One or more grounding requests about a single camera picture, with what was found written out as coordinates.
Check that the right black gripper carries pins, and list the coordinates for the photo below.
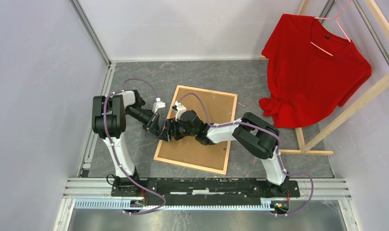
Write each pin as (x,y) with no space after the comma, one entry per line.
(166,134)

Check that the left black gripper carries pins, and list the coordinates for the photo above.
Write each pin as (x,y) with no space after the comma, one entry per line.
(153,126)

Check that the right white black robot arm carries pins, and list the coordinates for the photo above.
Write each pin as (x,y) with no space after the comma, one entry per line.
(258,137)

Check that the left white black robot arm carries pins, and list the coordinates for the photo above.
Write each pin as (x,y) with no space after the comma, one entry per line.
(109,123)

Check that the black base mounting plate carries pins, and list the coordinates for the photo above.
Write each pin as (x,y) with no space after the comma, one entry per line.
(202,191)

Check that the wooden clothes rack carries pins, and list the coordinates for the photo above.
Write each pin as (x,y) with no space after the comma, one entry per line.
(366,98)

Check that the red t-shirt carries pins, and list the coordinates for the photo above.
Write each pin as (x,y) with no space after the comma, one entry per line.
(310,72)

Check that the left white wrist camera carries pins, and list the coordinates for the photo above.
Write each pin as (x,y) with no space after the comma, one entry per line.
(158,105)

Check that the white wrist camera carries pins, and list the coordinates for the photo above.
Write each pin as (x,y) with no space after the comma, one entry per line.
(158,105)
(179,110)

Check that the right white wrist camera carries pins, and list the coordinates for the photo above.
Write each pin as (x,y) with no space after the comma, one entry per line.
(179,110)

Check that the aluminium rail frame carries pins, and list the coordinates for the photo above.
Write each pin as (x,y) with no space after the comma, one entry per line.
(324,205)

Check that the metal corner post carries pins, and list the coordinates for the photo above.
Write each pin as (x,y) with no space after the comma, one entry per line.
(90,31)

